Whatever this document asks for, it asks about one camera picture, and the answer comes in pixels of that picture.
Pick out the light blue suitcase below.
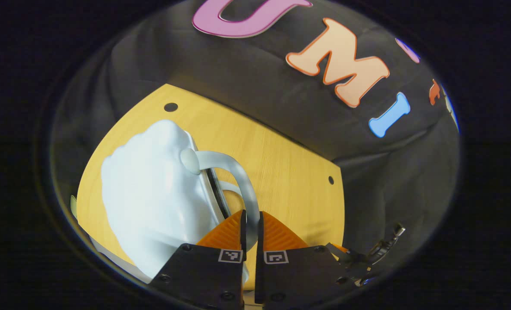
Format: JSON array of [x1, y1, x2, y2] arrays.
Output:
[[101, 119, 261, 280]]

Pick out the black backdrop cloth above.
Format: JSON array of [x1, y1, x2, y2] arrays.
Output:
[[51, 0, 460, 267]]

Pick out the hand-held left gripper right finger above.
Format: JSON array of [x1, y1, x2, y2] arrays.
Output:
[[254, 211, 359, 310]]

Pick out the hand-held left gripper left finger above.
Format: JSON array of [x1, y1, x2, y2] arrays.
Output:
[[150, 210, 247, 310]]

